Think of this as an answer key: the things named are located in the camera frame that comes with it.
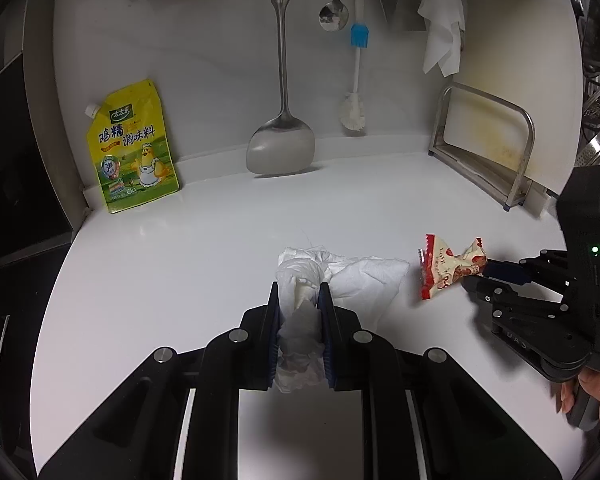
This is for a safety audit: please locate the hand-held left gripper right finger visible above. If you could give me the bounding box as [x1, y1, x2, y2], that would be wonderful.
[317, 281, 563, 480]

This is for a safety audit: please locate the white cutting board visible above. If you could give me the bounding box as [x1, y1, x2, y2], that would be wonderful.
[442, 0, 583, 183]

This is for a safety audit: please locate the black built-in appliance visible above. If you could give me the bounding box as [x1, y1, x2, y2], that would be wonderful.
[0, 55, 73, 273]

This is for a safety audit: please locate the white hanging cloth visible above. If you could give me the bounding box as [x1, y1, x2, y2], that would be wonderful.
[417, 0, 467, 77]

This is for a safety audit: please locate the red and white snack wrapper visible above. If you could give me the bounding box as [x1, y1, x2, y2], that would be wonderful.
[416, 233, 488, 301]

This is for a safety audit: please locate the steel cutting board rack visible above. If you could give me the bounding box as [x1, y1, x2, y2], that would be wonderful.
[427, 82, 536, 211]

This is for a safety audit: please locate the yellow seasoning pouch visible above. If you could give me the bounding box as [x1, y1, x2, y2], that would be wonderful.
[84, 79, 182, 214]

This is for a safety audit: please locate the white tissue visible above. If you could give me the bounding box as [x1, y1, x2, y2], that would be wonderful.
[275, 244, 411, 393]

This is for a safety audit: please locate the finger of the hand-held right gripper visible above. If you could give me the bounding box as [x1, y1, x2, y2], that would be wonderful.
[482, 249, 571, 286]
[461, 277, 576, 331]

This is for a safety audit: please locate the steel spatula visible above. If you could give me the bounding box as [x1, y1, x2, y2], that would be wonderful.
[246, 0, 317, 177]

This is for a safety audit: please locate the white brush with blue collar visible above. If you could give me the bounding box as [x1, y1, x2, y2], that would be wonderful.
[337, 0, 371, 137]

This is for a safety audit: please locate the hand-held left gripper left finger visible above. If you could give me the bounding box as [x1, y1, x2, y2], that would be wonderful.
[37, 281, 281, 480]

